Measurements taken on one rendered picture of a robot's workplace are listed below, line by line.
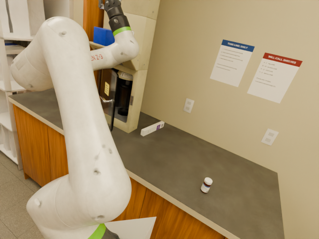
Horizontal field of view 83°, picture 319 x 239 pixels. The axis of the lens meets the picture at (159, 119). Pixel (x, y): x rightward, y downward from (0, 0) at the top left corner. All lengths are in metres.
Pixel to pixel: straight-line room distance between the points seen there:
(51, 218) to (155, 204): 0.71
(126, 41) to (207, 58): 0.70
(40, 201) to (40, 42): 0.38
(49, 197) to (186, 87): 1.24
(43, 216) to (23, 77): 0.38
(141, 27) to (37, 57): 0.70
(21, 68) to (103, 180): 0.41
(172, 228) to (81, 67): 0.97
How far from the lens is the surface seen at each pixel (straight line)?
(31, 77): 0.65
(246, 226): 1.06
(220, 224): 0.99
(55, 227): 0.53
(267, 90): 1.41
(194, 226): 1.09
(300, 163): 1.59
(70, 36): 0.54
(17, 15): 2.16
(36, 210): 0.54
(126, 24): 0.96
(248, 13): 1.42
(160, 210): 1.14
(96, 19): 1.38
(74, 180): 0.42
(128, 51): 0.92
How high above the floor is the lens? 1.66
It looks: 26 degrees down
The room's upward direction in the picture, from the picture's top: 13 degrees clockwise
